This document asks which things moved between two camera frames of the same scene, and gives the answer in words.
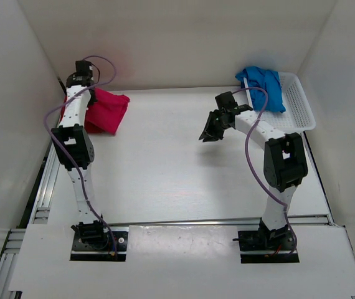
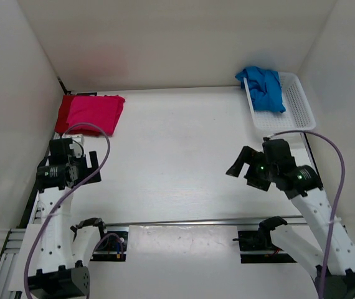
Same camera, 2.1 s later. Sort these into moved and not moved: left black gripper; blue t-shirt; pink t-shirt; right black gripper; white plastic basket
Moved: left black gripper; pink t-shirt; right black gripper
Not moved: blue t-shirt; white plastic basket
